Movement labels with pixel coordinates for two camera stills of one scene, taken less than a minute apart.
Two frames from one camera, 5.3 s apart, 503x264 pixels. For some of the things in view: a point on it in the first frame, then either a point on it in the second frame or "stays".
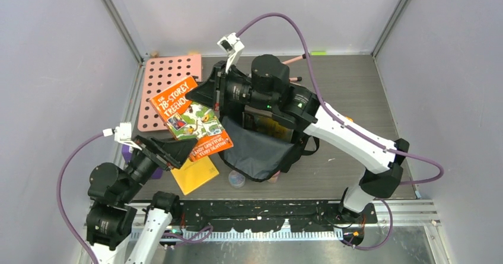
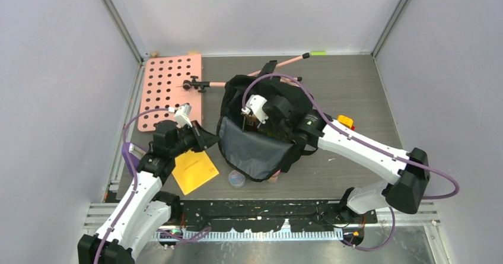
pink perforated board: x=161 y=73 stays
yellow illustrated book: x=193 y=174 stays
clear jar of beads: x=236 y=179 stays
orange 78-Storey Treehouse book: x=188 y=120 to x=251 y=123
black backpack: x=262 y=153 stays
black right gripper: x=212 y=92 to x=268 y=121
